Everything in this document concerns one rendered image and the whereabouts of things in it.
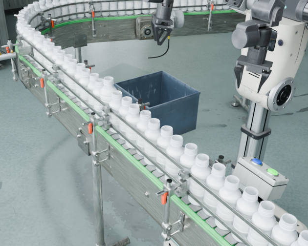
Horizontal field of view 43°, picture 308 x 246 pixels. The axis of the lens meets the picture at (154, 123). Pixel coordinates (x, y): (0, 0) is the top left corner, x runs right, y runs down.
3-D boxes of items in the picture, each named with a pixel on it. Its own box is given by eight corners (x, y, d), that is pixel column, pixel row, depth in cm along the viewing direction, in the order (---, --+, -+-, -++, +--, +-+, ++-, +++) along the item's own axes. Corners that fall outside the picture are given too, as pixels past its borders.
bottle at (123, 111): (136, 140, 149) (137, 101, 140) (121, 142, 147) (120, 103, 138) (132, 131, 153) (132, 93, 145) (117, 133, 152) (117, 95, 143)
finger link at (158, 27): (151, 45, 148) (156, 20, 144) (148, 40, 154) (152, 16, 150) (168, 48, 150) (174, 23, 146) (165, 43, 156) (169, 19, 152)
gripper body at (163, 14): (155, 24, 145) (159, 3, 142) (151, 18, 154) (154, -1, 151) (172, 27, 146) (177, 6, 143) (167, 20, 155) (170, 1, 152)
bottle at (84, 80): (85, 110, 166) (82, 74, 158) (78, 104, 170) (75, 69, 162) (97, 106, 170) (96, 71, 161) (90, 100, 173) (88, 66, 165)
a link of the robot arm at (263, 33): (277, 26, 115) (262, 20, 119) (262, 28, 111) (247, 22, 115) (272, 48, 118) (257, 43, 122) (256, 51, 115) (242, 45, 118)
